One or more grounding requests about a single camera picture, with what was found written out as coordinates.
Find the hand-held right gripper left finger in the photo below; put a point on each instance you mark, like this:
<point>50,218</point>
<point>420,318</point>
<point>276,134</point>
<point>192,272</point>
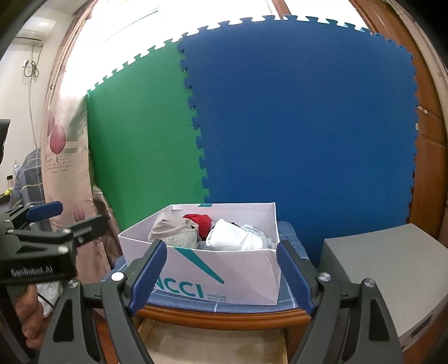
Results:
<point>148,276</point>

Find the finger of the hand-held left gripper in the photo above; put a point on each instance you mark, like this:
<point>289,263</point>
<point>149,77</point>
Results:
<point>45,210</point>
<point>87,229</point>

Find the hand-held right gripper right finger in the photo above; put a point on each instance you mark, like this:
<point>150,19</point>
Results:
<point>297,276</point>

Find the white patterned underwear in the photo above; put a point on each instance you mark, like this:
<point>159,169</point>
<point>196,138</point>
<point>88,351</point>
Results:
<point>267,242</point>

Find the grey patterned underwear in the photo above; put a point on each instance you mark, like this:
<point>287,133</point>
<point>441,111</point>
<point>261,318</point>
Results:
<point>182,240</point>

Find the beige underwear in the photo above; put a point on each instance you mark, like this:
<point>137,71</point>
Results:
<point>168,225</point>

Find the white shoe box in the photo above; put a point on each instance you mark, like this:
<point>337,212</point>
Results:
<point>238,273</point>

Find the red underwear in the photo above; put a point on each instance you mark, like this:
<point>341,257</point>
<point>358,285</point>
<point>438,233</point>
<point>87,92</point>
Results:
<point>201,221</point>

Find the white bra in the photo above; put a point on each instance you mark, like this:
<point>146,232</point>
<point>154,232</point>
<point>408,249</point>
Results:
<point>227,238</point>

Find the wooden drawer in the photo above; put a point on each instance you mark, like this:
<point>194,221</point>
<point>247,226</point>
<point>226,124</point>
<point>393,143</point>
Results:
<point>210,346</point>

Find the person's left hand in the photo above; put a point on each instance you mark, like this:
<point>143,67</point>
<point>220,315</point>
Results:
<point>29,311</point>

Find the white patterned bed sheet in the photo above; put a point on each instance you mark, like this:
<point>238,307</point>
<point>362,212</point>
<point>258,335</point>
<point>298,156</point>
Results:
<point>49,290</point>

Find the blue grey checked bedding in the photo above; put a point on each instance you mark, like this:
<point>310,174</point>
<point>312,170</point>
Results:
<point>28,175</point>

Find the pink flower curtain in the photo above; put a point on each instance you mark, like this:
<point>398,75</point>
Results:
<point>66,157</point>

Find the blue checked cloth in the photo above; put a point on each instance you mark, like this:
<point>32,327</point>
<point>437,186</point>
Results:
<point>217,307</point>

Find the wooden nightstand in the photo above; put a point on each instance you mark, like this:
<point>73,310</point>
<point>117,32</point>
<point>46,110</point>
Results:
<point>217,319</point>

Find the grey box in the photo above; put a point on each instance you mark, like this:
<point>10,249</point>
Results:
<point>385,273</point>

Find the green foam mat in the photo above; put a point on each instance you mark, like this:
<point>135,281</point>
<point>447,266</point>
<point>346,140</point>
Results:
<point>140,140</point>

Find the blue foam mat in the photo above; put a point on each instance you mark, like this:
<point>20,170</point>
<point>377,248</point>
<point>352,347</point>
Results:
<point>297,122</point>

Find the white air conditioner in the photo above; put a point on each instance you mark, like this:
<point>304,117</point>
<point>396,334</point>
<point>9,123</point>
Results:
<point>31,36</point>

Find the wall power socket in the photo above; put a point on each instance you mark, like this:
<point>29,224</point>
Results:
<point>26,63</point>

